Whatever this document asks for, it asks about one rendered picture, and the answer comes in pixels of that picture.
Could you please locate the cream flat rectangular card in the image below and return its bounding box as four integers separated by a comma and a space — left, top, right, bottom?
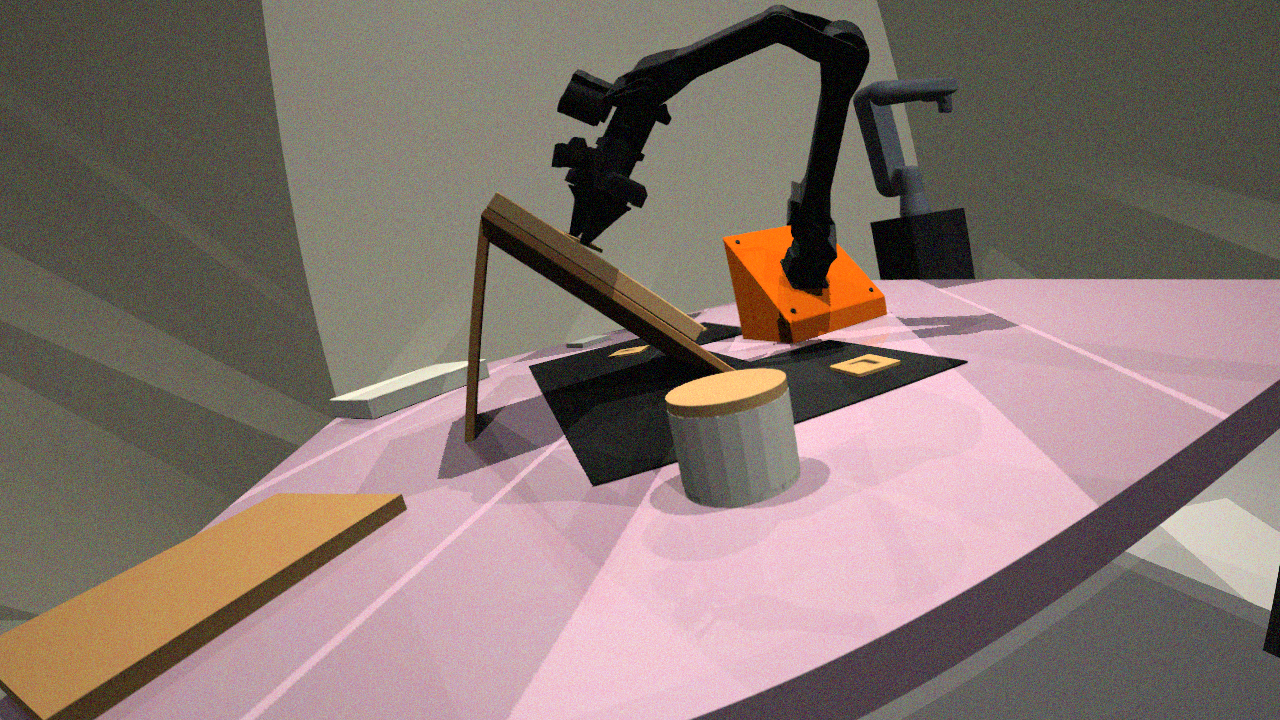
567, 334, 611, 348

